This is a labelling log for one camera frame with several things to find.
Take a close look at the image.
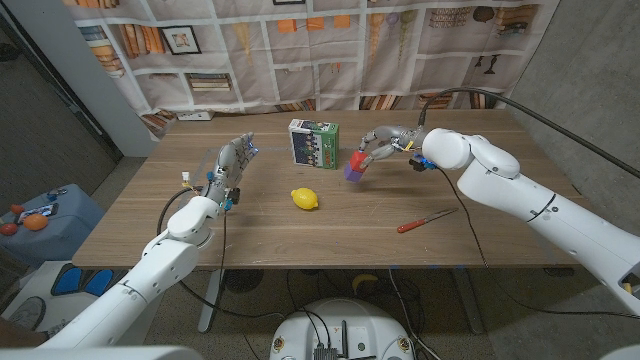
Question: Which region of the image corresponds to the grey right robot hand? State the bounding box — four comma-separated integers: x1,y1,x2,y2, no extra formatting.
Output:
357,124,426,170

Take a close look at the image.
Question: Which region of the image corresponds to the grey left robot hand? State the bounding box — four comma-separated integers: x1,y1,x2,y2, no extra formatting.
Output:
202,131,260,211

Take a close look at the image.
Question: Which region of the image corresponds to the red magnetic block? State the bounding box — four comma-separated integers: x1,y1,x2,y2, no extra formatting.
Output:
348,149,370,174

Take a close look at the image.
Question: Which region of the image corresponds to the purple magnetic block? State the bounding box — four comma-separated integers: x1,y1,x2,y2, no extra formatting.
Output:
343,162,368,184

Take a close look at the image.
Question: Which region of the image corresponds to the green printed package box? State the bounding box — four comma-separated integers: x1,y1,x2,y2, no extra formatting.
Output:
287,118,340,171

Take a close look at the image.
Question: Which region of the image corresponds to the yellow toy lemon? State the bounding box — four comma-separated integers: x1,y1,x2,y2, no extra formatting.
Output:
290,187,320,211

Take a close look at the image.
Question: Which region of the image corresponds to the orange toy fruit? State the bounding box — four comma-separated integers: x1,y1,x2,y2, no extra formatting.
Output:
23,213,49,232

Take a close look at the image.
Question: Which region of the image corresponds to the white power strip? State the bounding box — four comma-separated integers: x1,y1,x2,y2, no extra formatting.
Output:
176,110,215,122

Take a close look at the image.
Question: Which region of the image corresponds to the printed bookshelf backdrop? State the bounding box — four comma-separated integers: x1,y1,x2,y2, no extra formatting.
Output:
62,0,561,139

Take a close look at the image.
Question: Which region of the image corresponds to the black round fan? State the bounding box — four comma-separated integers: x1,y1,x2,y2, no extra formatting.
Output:
223,268,265,295

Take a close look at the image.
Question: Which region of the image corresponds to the white table leg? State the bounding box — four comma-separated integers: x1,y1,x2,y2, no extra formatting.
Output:
197,268,226,334

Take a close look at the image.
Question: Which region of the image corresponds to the yellow banana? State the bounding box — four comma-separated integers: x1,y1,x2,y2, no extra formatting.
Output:
351,273,380,295

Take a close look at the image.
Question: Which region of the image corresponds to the blue-grey storage box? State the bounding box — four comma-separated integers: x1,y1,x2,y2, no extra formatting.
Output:
0,183,106,269

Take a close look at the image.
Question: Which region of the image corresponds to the grey table leg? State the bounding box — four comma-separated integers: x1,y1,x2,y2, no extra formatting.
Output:
452,267,485,335

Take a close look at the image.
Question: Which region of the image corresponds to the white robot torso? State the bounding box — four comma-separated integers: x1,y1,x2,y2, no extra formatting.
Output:
268,297,415,360

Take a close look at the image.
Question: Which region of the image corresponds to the white mat with blue footprints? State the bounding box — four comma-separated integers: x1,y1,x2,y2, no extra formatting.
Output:
4,260,136,331

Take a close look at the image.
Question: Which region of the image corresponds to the grey sneaker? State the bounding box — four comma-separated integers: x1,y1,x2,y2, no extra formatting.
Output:
7,295,47,331

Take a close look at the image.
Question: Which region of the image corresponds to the person's brown trouser leg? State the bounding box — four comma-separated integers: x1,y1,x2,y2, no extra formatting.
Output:
0,317,51,350

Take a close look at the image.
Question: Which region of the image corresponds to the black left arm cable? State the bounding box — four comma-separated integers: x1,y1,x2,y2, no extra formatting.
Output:
156,185,286,321

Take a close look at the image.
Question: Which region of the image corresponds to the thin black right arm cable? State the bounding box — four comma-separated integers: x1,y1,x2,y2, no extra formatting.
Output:
435,167,640,321

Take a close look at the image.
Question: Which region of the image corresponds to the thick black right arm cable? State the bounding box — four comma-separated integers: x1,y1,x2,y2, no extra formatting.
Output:
417,87,640,180

